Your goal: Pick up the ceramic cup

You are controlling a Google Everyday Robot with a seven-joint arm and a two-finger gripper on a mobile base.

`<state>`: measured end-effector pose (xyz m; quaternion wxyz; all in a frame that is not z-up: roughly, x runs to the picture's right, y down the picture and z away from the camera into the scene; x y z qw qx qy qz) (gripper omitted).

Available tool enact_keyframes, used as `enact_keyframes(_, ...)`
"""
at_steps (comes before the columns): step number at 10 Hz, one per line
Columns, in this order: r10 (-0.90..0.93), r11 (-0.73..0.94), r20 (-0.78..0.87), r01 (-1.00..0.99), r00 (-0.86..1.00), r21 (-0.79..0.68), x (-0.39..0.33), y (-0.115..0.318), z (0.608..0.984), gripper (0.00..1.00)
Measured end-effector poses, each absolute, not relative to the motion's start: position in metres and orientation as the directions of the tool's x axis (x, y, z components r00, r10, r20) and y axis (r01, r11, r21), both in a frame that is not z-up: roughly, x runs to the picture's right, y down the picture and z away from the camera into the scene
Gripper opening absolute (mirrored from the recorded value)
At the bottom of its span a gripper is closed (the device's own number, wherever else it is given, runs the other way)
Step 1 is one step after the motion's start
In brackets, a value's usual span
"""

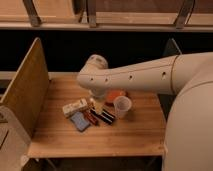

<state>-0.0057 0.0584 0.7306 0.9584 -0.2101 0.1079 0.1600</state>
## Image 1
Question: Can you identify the red brown small block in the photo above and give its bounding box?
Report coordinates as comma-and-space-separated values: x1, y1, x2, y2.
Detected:
84, 111, 98, 126

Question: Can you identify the wooden shelf rail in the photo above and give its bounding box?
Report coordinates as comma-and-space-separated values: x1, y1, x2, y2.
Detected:
0, 0, 213, 33

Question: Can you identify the wooden side panel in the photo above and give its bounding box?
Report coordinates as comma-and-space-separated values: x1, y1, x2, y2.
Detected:
0, 38, 49, 145

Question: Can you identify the blue sponge pad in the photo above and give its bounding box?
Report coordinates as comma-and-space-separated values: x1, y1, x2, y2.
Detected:
70, 112, 90, 132

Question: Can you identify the grey right side panel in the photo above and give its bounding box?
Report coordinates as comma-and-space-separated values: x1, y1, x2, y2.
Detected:
163, 38, 182, 57

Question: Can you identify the black striped box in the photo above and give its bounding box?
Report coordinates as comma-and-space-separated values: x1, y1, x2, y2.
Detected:
90, 108, 115, 125

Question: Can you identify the clear plastic cup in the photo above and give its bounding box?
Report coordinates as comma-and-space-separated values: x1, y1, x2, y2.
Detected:
113, 96, 132, 118

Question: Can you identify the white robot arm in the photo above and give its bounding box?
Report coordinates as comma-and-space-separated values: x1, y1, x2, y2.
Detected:
77, 52, 213, 171

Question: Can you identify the orange ceramic cup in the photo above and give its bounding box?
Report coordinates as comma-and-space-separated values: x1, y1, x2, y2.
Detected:
105, 90, 127, 105

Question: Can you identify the white rectangular box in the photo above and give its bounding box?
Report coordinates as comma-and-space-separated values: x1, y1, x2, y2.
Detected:
62, 98, 88, 118

